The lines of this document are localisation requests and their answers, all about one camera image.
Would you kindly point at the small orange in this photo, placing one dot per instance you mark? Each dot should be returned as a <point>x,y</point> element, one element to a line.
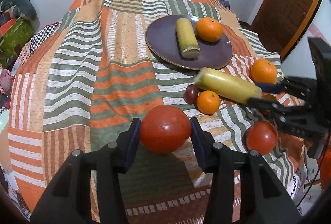
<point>208,102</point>

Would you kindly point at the striped patchwork blanket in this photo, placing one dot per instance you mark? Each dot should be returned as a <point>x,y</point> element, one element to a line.
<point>77,84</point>

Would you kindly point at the green cardboard box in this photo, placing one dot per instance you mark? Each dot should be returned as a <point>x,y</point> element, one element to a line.
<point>15,35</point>

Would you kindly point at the long yellow banana piece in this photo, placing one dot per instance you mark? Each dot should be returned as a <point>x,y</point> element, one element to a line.
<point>227,85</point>

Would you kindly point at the short green-yellow banana piece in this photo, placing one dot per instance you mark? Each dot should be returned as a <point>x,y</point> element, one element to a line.
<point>186,38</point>

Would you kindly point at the large orange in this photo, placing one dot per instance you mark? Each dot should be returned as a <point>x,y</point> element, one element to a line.
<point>209,29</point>
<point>263,70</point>

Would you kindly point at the brown wooden door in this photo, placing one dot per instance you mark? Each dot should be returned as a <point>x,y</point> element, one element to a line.
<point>284,7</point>

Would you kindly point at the dark red plum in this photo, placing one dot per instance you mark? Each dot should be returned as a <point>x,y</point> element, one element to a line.
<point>190,94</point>

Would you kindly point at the purple plate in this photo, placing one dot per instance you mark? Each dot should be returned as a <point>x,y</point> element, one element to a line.
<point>165,45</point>

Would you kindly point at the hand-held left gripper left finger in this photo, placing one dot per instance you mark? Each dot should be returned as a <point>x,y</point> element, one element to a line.
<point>133,142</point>

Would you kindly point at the small red tomato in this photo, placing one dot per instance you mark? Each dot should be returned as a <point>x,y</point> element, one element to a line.
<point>261,138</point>

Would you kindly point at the large red tomato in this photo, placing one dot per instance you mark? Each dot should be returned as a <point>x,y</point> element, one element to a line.
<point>165,129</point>

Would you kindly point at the black-white checkered cloth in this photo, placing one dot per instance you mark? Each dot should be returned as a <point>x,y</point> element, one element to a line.
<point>42,34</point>

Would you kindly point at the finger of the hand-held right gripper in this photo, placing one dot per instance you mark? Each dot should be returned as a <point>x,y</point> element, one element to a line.
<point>271,88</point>
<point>261,104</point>

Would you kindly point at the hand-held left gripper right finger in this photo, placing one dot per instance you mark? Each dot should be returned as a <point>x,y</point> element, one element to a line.
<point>197,144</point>

